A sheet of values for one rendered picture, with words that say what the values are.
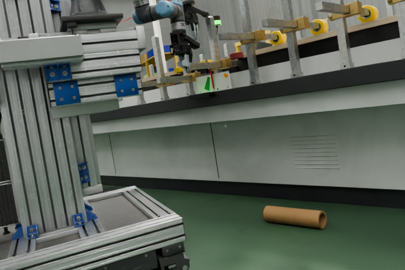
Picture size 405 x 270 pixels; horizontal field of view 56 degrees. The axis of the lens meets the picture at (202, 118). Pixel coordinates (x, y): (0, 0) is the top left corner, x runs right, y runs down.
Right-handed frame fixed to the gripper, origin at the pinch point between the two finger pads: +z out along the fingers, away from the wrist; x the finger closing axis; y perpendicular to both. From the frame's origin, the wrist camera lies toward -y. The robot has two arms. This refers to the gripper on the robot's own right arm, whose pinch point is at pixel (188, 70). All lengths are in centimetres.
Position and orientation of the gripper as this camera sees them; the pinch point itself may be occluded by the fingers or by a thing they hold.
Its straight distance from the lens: 199.8
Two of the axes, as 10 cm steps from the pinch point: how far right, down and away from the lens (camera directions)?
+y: -6.9, 1.3, -7.2
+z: 1.5, 9.9, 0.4
